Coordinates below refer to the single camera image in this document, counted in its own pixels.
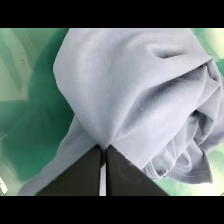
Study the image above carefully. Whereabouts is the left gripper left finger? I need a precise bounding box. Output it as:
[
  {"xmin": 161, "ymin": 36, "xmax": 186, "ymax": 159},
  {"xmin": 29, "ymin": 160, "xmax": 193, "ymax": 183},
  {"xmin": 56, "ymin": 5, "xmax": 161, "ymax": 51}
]
[{"xmin": 35, "ymin": 144, "xmax": 103, "ymax": 197}]

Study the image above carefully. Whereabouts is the purple T-shirt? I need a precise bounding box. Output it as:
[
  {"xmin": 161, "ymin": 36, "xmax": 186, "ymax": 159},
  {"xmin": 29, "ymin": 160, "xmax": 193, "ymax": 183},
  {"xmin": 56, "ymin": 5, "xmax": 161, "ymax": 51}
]
[{"xmin": 17, "ymin": 28, "xmax": 224, "ymax": 197}]

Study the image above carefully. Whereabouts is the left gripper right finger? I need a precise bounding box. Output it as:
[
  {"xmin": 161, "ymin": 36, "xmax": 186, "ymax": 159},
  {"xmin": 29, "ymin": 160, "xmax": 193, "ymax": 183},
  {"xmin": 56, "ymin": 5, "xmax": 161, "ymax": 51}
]
[{"xmin": 105, "ymin": 144, "xmax": 169, "ymax": 197}]

